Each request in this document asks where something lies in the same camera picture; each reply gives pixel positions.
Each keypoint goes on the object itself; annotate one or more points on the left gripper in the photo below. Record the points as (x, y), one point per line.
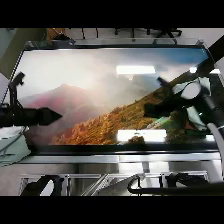
(39, 116)

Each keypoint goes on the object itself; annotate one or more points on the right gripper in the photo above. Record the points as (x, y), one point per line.
(158, 110)

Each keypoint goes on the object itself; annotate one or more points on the black chair base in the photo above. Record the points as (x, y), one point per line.
(168, 32)
(132, 31)

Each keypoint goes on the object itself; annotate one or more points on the white garment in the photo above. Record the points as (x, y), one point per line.
(11, 132)

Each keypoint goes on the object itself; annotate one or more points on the pale green garment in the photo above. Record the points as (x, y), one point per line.
(15, 150)

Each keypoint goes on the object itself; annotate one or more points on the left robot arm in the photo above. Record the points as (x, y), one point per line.
(13, 116)

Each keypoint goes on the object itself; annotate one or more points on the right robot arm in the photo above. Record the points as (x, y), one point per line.
(208, 106)

